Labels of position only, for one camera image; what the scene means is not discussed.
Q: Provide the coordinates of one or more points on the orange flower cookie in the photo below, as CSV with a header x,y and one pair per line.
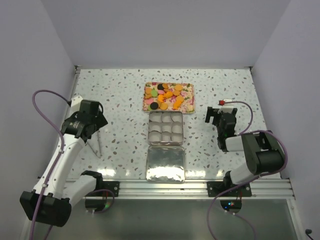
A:
x,y
168,94

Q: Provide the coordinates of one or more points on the aluminium rail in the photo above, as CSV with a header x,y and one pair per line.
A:
x,y
261,189

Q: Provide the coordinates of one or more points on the orange fish cookie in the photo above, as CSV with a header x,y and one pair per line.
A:
x,y
176,105

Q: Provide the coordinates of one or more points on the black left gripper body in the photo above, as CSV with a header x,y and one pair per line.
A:
x,y
99,121

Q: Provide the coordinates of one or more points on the orange round cookie front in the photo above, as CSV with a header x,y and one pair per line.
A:
x,y
163,106

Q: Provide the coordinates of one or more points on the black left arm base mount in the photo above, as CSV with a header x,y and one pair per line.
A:
x,y
107,186

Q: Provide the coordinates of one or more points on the square cookie tin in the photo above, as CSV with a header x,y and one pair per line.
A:
x,y
166,116

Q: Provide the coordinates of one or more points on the green round cookie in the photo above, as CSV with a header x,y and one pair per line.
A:
x,y
154,93

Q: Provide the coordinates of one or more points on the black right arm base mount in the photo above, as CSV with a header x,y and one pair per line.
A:
x,y
216,187

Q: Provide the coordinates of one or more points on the pink round cookie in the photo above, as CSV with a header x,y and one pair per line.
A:
x,y
149,101

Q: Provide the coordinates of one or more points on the floral cookie tray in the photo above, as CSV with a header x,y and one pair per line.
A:
x,y
186,96

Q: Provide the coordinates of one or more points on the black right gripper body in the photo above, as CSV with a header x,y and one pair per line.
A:
x,y
219,131

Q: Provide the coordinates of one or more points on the black round cookie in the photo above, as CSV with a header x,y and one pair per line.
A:
x,y
154,106
160,87

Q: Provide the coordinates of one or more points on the white paper cup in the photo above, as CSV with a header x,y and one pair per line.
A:
x,y
166,136
176,137
155,127
154,137
176,128
166,127

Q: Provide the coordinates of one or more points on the black round cookie front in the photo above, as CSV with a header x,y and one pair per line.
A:
x,y
154,106

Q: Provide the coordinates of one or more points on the metal tongs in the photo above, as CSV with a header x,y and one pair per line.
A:
x,y
95,144

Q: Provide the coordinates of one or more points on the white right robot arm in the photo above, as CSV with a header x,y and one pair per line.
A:
x,y
263,153

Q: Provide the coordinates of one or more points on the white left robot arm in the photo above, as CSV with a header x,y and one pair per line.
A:
x,y
50,202

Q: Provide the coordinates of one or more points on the orange round cookie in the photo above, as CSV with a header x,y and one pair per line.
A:
x,y
178,87
163,106

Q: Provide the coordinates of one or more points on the silver tin lid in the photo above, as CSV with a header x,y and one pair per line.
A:
x,y
165,164

